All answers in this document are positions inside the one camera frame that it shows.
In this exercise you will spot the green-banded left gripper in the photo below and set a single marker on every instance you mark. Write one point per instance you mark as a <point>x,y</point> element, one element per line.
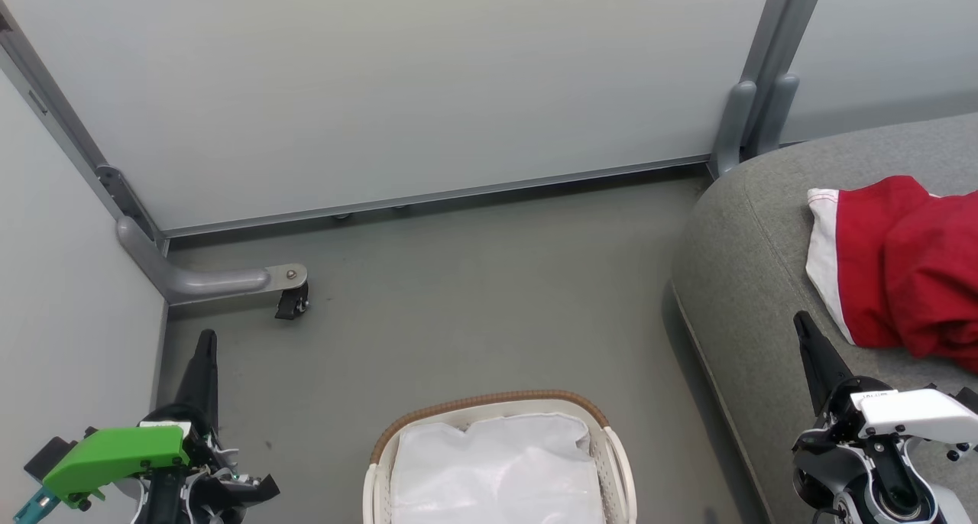
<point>114,455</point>

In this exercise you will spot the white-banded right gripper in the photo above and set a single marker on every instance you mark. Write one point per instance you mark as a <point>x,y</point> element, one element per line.
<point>909,413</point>

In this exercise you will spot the red garment with white trim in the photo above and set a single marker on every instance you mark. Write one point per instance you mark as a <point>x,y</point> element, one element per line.
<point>901,272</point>

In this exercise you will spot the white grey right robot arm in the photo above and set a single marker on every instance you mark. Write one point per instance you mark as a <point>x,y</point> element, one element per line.
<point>879,486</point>

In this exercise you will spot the white basket liner cloth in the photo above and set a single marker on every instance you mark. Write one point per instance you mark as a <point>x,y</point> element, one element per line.
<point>497,470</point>

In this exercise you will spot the white laundry basket brown rim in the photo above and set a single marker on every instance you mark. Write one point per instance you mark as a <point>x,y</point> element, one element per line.
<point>615,463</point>

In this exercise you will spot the black caster wheel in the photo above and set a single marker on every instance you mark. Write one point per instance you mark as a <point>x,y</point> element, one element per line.
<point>292,302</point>

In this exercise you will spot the grey metal partition foot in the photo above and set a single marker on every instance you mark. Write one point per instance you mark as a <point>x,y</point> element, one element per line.
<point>199,279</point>

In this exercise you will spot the grey fabric sofa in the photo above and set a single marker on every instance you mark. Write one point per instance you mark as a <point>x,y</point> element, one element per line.
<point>749,249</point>

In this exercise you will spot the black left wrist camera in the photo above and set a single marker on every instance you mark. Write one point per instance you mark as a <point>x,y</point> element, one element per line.
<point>40,457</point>

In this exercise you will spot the grey metal partition bottom rail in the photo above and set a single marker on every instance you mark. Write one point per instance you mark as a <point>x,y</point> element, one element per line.
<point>428,199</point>

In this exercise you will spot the grey metal double partition post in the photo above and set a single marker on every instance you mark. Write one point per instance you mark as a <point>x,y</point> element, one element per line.
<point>764,81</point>

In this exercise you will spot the grey metal corner partition post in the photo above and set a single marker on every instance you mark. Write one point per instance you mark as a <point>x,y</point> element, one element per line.
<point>69,127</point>

